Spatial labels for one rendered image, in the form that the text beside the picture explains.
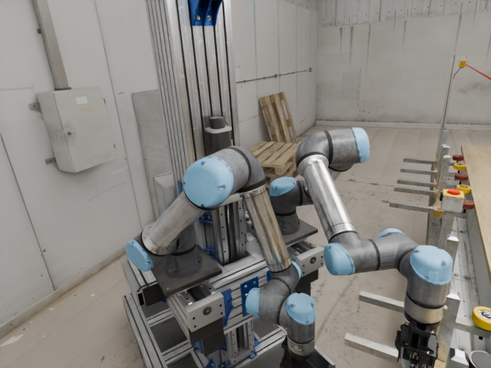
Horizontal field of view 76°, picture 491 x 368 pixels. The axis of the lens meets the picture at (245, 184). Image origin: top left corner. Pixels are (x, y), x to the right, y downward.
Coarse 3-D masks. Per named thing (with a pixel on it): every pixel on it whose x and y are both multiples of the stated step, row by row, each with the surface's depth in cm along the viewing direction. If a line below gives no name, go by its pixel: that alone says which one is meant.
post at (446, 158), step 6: (444, 156) 188; (450, 156) 188; (444, 162) 189; (444, 168) 190; (444, 174) 191; (444, 180) 192; (438, 186) 195; (444, 186) 193; (438, 192) 196; (438, 198) 197; (438, 204) 198; (438, 222) 202
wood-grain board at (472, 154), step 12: (468, 156) 266; (480, 156) 264; (468, 168) 241; (480, 168) 239; (468, 180) 221; (480, 180) 217; (480, 192) 200; (480, 204) 184; (480, 216) 172; (480, 228) 161
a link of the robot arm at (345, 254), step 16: (304, 144) 97; (320, 144) 96; (304, 160) 93; (320, 160) 93; (304, 176) 93; (320, 176) 88; (320, 192) 85; (336, 192) 85; (320, 208) 83; (336, 208) 80; (336, 224) 77; (352, 224) 78; (336, 240) 75; (352, 240) 74; (368, 240) 74; (336, 256) 71; (352, 256) 71; (368, 256) 71; (336, 272) 72; (352, 272) 72
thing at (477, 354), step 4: (476, 352) 69; (480, 352) 69; (484, 352) 69; (472, 356) 68; (476, 356) 68; (480, 356) 68; (484, 356) 68; (488, 356) 68; (472, 360) 68; (476, 360) 67; (480, 360) 67; (484, 360) 67; (488, 360) 67; (476, 364) 67; (480, 364) 66; (484, 364) 66; (488, 364) 66
